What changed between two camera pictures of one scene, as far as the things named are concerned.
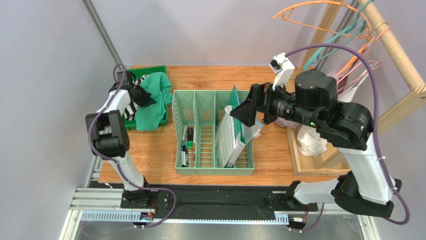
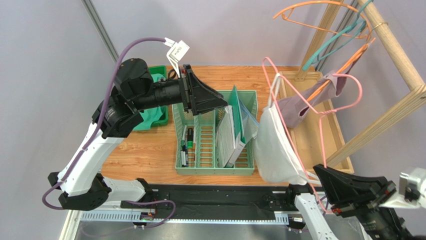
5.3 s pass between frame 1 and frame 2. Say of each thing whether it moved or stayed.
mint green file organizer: stayed
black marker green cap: stayed
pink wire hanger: moved
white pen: stayed
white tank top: moved
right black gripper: moved
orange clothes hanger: stayed
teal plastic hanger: stayed
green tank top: moved
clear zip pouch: stayed
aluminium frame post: stayed
